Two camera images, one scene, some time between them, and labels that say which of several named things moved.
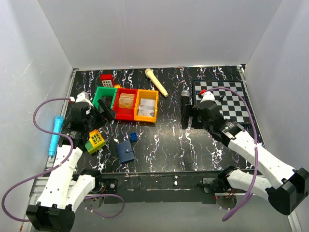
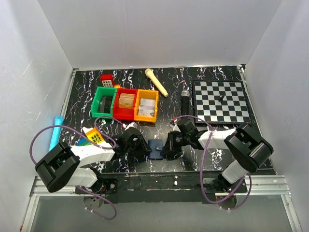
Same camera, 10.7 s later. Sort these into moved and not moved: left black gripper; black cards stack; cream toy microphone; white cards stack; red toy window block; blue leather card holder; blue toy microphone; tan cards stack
Moved: blue leather card holder; left black gripper
Not moved: tan cards stack; blue toy microphone; red toy window block; cream toy microphone; white cards stack; black cards stack
